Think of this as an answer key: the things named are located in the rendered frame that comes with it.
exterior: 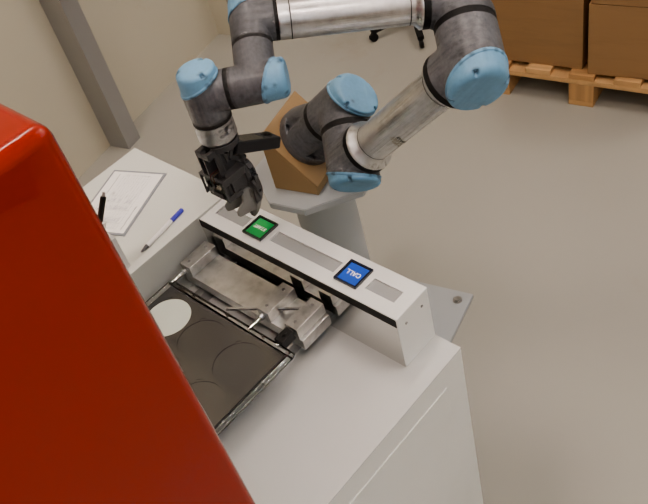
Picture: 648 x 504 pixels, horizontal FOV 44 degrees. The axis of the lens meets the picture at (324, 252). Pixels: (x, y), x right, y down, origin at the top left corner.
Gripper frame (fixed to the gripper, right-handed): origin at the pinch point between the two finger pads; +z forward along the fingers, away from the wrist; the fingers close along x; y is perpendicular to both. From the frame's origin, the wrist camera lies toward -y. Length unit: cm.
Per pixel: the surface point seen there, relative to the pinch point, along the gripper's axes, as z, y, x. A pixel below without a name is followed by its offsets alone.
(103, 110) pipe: 80, -65, -196
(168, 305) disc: 11.5, 23.6, -7.2
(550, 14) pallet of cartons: 64, -181, -39
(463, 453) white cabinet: 53, 0, 46
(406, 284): 5.5, -2.8, 36.4
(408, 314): 7.2, 1.8, 40.1
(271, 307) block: 10.7, 12.6, 13.3
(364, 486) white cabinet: 26, 27, 46
